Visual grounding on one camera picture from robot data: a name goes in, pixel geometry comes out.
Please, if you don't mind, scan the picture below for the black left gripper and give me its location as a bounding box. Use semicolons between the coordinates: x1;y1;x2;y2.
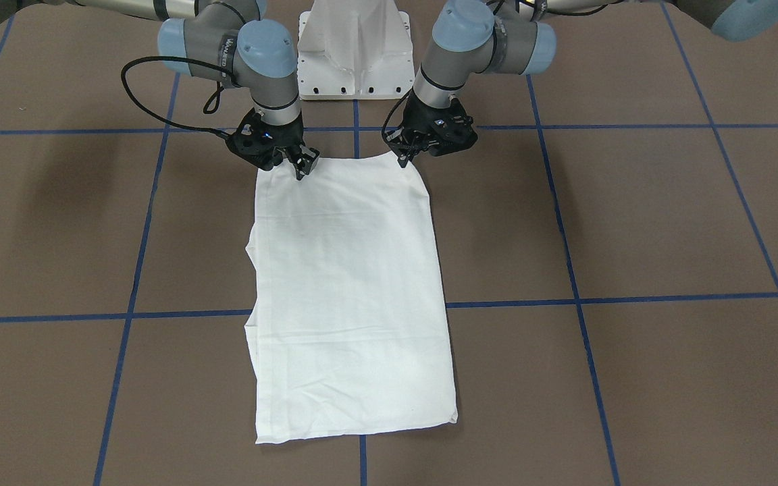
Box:
389;92;435;168

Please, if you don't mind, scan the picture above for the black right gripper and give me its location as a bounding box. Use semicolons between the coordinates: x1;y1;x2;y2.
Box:
247;109;321;181

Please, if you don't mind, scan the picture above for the white long-sleeve printed shirt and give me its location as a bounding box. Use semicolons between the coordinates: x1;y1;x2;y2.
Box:
244;152;458;445

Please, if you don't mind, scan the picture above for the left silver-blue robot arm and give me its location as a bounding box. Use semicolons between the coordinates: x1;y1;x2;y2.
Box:
381;1;607;168

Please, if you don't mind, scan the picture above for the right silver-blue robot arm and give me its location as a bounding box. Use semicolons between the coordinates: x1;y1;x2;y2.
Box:
78;1;320;180

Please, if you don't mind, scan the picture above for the white camera stand column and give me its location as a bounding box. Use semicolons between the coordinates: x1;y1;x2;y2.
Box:
297;1;415;101

